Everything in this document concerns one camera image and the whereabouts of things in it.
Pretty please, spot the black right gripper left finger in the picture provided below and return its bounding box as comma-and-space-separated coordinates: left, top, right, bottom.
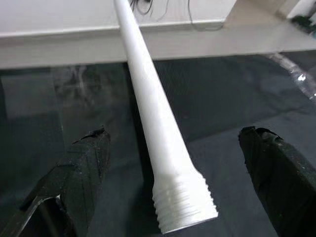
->
0, 124, 112, 237

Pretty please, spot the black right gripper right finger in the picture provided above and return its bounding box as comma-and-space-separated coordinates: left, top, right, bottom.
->
237, 125, 316, 237

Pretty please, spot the white plastic table leg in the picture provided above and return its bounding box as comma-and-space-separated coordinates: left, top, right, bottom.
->
114, 0, 220, 235

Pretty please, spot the black tablecloth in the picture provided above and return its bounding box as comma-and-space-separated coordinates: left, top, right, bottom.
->
0, 50, 316, 237

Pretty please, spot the black floor gadget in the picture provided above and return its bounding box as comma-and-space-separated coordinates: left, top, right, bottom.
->
287, 13, 316, 30

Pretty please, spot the black wall cable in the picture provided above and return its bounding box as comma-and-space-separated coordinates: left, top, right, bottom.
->
128, 0, 155, 16
158, 0, 224, 32

